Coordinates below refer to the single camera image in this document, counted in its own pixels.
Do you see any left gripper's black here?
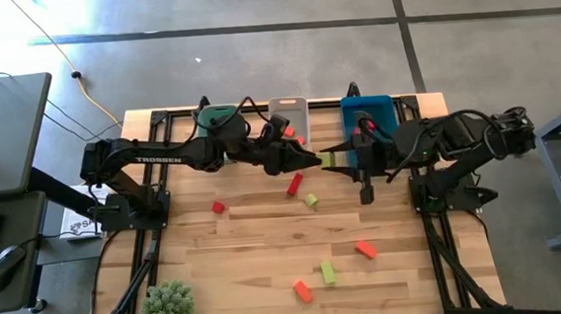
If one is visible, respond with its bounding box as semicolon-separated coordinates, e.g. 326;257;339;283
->
258;136;323;178

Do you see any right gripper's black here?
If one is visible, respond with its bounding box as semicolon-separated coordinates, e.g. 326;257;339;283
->
317;114;401;208

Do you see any white plastic bin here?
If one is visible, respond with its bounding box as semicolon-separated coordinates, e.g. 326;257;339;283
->
267;95;312;152

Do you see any blue plastic bin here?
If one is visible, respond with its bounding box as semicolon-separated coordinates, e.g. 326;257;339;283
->
339;93;404;170

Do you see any teal plastic bin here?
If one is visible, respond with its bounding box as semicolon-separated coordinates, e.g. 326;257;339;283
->
194;103;243;167

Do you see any green long wooden block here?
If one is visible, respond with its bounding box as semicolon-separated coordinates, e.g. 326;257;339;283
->
319;259;338;286

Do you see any green artificial plant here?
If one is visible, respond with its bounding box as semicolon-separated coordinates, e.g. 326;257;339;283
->
135;279;197;314

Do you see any grey metal table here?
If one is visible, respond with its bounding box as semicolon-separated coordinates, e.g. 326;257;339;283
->
505;95;561;253

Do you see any white printed booklet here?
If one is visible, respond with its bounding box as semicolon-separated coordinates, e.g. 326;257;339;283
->
56;182;114;242

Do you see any black desk support bar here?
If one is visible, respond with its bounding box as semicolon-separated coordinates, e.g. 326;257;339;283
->
27;162;99;223

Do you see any dark grey desk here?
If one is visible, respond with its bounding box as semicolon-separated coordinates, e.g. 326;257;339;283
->
0;190;55;314

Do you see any light grey desk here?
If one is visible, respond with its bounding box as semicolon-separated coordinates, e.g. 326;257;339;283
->
0;71;60;197

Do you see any black computer mouse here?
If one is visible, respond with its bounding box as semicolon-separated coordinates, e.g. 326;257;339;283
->
0;243;30;292

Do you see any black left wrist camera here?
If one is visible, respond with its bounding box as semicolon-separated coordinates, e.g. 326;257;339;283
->
268;112;292;140

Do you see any thin black cable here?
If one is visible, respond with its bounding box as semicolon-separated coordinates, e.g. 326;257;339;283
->
45;93;120;157
41;106;124;145

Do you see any yellow cable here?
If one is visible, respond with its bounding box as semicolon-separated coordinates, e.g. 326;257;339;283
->
5;0;124;137

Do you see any thick black cable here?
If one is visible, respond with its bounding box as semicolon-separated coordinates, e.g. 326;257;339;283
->
83;231;125;314

